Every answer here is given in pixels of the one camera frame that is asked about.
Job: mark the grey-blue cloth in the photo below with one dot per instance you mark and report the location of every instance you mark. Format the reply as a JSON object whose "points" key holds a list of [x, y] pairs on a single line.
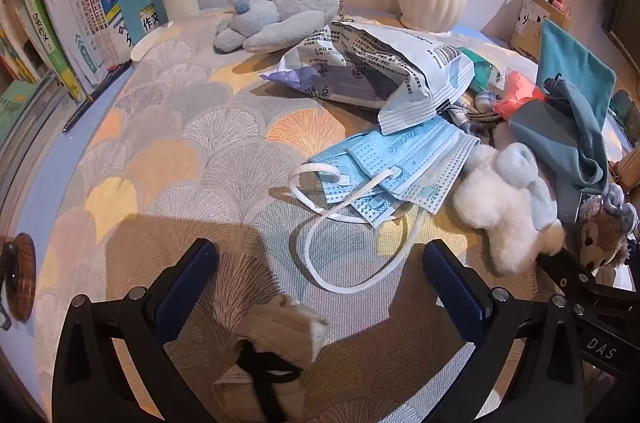
{"points": [[565, 128]]}

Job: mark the black pen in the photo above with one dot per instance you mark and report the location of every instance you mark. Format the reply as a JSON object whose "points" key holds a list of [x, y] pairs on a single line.
{"points": [[90, 100]]}

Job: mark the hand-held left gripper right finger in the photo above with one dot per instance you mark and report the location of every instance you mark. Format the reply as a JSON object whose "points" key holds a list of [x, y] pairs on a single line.
{"points": [[452, 290]]}

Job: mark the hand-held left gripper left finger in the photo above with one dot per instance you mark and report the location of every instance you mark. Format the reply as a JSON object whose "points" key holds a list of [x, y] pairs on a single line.
{"points": [[185, 290]]}

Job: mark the row of books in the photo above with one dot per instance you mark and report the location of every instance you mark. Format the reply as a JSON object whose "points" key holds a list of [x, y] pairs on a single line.
{"points": [[35, 28]]}

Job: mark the cardboard box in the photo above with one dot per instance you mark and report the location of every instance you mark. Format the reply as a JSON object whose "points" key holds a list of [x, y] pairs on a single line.
{"points": [[525, 33]]}

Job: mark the light blue plush toy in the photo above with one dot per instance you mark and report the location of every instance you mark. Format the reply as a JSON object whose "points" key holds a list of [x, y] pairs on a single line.
{"points": [[295, 10]]}

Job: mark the fan pattern table mat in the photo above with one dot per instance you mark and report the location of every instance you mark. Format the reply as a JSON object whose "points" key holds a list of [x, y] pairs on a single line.
{"points": [[175, 143]]}

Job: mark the round wooden disc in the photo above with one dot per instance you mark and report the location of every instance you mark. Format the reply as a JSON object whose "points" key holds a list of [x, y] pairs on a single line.
{"points": [[22, 278]]}

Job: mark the coral pink cloth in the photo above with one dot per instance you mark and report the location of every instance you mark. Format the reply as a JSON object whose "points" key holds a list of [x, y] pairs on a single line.
{"points": [[515, 95]]}

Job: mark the teal booklet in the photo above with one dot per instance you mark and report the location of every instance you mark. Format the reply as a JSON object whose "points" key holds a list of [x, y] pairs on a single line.
{"points": [[145, 13]]}

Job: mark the white printed mask bag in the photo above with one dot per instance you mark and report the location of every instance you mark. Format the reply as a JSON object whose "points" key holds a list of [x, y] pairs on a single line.
{"points": [[390, 58]]}

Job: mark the brown bear plush toy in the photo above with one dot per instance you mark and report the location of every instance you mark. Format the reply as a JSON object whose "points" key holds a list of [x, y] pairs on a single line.
{"points": [[600, 233]]}

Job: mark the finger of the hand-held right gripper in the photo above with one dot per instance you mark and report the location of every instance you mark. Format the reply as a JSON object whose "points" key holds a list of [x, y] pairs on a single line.
{"points": [[565, 270]]}

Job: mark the white plush toy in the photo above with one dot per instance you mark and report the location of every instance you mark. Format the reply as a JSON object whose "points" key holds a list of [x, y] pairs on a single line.
{"points": [[495, 208]]}

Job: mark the blue face mask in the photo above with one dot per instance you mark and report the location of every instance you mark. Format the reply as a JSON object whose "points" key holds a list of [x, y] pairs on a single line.
{"points": [[425, 153], [370, 205], [340, 168]]}

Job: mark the dark patterned cloth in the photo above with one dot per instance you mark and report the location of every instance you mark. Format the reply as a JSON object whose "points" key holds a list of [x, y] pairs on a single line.
{"points": [[462, 115]]}

